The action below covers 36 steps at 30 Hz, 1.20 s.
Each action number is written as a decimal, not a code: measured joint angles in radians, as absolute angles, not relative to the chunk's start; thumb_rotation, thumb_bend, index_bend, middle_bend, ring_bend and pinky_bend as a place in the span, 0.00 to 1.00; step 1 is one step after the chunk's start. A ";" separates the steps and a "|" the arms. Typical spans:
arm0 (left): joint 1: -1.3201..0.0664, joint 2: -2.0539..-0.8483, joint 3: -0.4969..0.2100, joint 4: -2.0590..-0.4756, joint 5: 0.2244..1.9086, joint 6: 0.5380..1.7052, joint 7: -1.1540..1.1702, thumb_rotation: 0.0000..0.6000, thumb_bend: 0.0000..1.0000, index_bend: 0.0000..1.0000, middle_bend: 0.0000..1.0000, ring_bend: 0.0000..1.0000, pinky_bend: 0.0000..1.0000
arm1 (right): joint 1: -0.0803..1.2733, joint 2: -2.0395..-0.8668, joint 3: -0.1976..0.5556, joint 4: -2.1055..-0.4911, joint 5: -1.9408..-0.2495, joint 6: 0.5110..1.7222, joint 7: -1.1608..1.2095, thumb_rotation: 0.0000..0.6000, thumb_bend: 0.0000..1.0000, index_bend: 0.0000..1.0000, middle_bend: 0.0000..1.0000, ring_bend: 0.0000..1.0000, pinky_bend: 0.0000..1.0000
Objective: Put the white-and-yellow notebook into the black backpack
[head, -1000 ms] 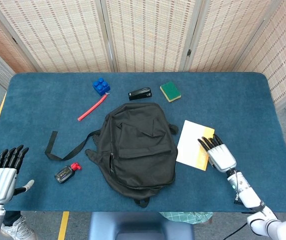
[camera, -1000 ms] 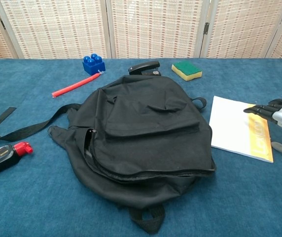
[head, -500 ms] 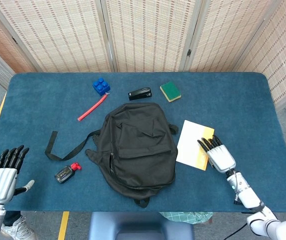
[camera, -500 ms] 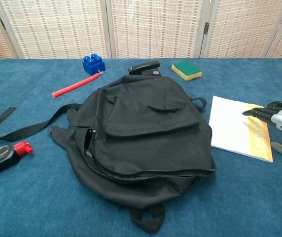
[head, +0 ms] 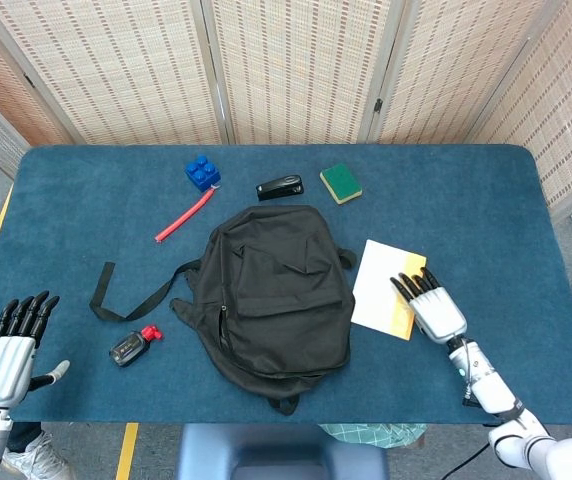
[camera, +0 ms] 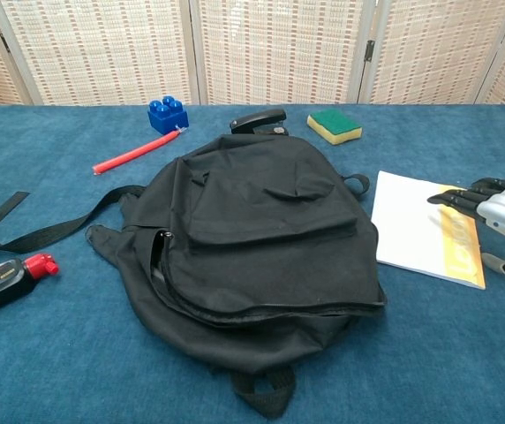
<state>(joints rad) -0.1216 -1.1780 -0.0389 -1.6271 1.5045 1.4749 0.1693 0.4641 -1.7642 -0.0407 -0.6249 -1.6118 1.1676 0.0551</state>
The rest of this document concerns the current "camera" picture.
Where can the blue table cover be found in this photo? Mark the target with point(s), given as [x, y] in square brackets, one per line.
[58, 375]

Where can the green yellow sponge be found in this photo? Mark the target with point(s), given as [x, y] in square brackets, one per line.
[334, 126]

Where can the black fabric backpack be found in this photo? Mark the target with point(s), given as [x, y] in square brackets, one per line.
[257, 243]

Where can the blue toy building block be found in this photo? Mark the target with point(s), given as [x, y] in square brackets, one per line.
[168, 117]

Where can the black screen hinge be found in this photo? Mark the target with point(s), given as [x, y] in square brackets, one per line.
[4, 43]
[370, 49]

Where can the red plastic tube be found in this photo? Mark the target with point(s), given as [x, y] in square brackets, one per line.
[137, 152]

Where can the woven folding screen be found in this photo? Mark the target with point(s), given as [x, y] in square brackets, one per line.
[102, 53]

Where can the white and yellow notebook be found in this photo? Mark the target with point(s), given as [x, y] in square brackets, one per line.
[411, 229]

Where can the black bottle red cap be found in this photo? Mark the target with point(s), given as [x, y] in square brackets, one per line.
[1, 285]

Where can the black stapler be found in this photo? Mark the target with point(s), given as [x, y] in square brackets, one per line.
[257, 119]

